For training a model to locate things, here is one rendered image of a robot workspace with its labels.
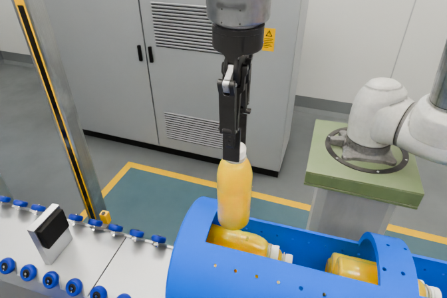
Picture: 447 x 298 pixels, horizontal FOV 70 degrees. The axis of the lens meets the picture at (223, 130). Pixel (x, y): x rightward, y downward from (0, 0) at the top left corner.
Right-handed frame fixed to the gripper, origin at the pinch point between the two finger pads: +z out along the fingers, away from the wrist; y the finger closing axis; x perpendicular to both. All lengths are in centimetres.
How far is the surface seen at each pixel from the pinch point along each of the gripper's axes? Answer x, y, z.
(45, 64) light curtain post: -68, -29, 6
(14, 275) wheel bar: -61, 12, 53
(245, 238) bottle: 2.3, -4.0, 32.9
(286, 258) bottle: 13.0, -6.7, 40.6
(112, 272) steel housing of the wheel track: -35, 3, 54
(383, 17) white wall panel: 67, -274, 45
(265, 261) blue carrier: 8.5, 6.7, 23.8
